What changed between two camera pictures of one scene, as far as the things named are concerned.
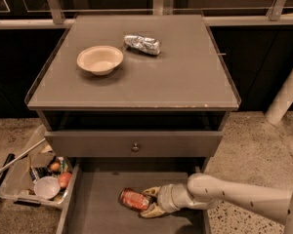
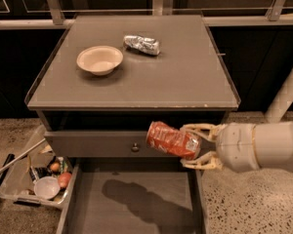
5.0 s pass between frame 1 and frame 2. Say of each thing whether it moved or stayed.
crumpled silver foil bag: stayed
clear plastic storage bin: stayed
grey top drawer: stayed
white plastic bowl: stayed
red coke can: moved
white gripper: moved
